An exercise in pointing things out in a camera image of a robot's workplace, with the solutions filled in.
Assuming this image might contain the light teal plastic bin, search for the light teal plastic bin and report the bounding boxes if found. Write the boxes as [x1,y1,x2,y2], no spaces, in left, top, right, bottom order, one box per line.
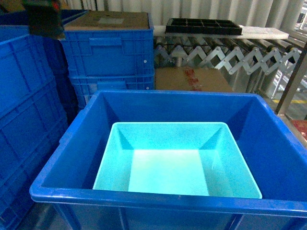
[93,122,262,199]

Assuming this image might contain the large blue plastic tub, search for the large blue plastic tub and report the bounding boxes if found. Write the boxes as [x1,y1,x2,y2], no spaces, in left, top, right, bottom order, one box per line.
[29,90,307,230]

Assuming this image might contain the brown cardboard box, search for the brown cardboard box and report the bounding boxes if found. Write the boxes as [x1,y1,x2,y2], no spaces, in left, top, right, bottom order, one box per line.
[154,67,233,92]

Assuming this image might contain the rear blue ribbed crate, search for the rear blue ribbed crate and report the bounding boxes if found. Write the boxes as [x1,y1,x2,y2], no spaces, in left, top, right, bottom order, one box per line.
[60,13,154,77]

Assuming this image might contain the blue ribbed crate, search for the blue ribbed crate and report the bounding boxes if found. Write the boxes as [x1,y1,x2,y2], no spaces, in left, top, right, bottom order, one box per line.
[0,26,68,230]
[60,13,154,77]

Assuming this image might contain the lower rear blue crate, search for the lower rear blue crate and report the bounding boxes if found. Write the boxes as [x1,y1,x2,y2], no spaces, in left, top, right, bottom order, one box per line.
[69,73,154,109]

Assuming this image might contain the black compartment tray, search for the black compartment tray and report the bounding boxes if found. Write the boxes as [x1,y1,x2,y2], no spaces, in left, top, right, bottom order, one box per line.
[165,18,243,35]

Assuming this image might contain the cardboard sheet on crate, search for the cardboard sheet on crate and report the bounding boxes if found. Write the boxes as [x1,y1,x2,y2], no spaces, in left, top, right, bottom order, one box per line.
[64,11,150,31]

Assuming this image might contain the expandable roller conveyor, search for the expandable roller conveyor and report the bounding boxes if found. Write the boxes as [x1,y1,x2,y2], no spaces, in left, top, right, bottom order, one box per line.
[153,36,301,99]

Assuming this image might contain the top left blue ribbed crate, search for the top left blue ribbed crate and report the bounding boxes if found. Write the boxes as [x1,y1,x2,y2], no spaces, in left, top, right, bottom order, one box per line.
[0,26,68,230]

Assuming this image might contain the white foam board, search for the white foam board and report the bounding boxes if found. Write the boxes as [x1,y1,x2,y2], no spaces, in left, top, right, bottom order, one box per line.
[153,24,290,40]

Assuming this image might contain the dark object top left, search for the dark object top left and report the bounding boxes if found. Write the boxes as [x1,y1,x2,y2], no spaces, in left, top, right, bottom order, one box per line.
[22,0,65,40]

